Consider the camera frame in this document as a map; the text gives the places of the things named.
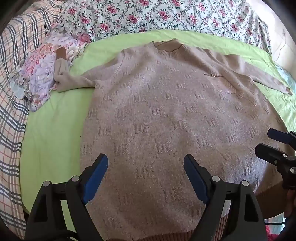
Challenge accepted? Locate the floral print quilt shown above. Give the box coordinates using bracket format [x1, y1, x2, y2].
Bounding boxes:
[58, 0, 272, 55]

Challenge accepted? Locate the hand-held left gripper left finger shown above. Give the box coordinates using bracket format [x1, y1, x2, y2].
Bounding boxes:
[24, 153, 109, 241]

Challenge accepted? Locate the thin wall cable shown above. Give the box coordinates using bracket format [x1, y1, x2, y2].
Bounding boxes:
[275, 30, 288, 62]

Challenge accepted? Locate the pastel floral pillow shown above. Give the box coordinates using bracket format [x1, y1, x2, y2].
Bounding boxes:
[9, 25, 92, 113]

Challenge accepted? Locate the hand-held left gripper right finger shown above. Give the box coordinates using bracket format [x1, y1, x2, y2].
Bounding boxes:
[183, 154, 269, 241]

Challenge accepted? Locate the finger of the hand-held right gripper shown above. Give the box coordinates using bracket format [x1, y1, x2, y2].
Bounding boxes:
[255, 144, 296, 165]
[268, 128, 296, 149]

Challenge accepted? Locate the plaid blanket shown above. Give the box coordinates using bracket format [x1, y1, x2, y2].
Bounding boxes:
[0, 5, 60, 239]

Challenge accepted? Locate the beige knitted sweater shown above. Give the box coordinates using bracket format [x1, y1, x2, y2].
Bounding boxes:
[54, 39, 293, 241]

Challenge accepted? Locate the light green bed sheet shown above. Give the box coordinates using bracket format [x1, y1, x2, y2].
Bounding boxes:
[20, 29, 296, 234]

